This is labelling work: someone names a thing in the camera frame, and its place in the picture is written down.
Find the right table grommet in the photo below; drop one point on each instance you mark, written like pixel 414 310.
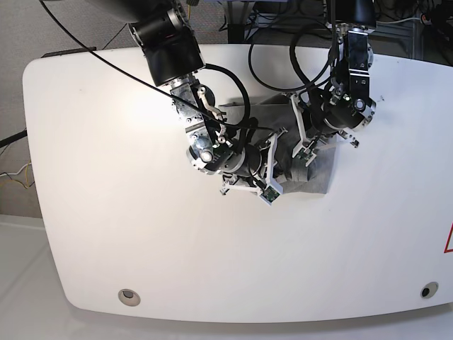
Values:
pixel 429 290

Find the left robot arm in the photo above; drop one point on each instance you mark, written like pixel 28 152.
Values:
pixel 349 57

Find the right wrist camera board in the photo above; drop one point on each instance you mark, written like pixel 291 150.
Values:
pixel 269 195

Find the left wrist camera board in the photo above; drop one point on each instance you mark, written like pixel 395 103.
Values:
pixel 306 156

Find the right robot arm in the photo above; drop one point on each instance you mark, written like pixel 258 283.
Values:
pixel 162 30

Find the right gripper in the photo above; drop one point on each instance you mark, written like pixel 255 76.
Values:
pixel 253 169

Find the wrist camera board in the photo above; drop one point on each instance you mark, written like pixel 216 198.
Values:
pixel 269 195
pixel 306 156

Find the table grommet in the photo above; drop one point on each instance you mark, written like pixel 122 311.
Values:
pixel 429 290
pixel 129 298

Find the left table grommet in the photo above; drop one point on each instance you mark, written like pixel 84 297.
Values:
pixel 129 298

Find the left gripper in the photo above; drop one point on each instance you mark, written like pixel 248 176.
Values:
pixel 325 123

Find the black table leg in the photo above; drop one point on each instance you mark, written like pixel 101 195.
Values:
pixel 237 14

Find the grey T-shirt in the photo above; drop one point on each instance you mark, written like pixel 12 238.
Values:
pixel 290 173

